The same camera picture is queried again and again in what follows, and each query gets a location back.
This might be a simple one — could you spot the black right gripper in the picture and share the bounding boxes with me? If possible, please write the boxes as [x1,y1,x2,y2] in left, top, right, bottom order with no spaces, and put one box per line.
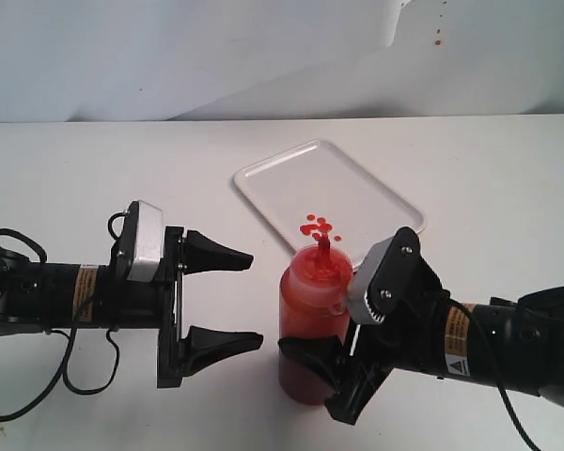
[277,262,452,427]

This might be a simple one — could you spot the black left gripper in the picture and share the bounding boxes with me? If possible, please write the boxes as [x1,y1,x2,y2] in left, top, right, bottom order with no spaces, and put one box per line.
[94,226,263,388]

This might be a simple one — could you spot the red sauce squeeze bottle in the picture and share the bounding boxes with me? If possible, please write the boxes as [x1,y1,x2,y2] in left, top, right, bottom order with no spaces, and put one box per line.
[278,228,353,407]

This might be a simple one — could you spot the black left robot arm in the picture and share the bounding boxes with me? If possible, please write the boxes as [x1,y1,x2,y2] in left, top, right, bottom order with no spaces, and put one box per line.
[0,226,263,389]

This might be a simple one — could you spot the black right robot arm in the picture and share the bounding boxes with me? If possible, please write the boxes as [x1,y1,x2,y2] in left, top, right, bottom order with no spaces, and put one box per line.
[278,261,564,425]

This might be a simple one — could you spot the red sauce drops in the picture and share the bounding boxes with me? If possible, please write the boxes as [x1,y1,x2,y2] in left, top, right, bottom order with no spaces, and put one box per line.
[299,213,343,242]

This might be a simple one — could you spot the white rectangular plastic tray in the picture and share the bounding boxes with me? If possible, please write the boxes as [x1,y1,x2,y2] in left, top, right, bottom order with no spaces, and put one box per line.
[233,140,426,268]

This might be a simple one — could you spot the white backdrop sheet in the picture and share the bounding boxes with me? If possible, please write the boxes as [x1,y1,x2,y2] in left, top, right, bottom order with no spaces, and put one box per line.
[0,1,564,122]

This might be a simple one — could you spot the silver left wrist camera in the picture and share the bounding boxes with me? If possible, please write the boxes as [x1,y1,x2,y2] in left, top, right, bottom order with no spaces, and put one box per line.
[114,200,165,283]

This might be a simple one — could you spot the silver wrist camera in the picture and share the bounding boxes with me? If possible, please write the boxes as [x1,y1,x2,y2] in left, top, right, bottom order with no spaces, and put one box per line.
[346,226,421,325]
[114,200,165,283]

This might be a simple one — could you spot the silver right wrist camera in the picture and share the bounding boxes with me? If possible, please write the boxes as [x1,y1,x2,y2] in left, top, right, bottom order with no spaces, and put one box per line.
[346,226,421,325]

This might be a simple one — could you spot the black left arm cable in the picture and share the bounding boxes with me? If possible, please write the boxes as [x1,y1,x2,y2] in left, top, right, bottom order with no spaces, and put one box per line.
[0,211,128,422]

